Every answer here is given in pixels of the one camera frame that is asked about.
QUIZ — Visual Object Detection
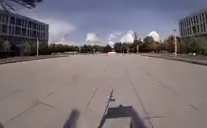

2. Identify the dark verge strip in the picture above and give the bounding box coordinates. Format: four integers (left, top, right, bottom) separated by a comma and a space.
140, 53, 207, 69
0, 54, 72, 67

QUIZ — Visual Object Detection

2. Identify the grey glass-fronted building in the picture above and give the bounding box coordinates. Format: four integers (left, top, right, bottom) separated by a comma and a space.
0, 10, 50, 57

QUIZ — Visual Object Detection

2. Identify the robot's own part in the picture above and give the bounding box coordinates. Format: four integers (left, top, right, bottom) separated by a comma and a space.
128, 106, 149, 128

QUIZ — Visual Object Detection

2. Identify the pale lamp pole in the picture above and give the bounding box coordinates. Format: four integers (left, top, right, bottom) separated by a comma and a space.
173, 28, 178, 57
35, 36, 40, 58

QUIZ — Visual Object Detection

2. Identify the grey office building with window rows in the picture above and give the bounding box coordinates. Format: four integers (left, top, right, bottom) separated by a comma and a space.
178, 7, 207, 40

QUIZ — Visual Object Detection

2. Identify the row of trees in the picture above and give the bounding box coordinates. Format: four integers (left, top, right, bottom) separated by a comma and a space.
0, 38, 114, 60
112, 34, 207, 57

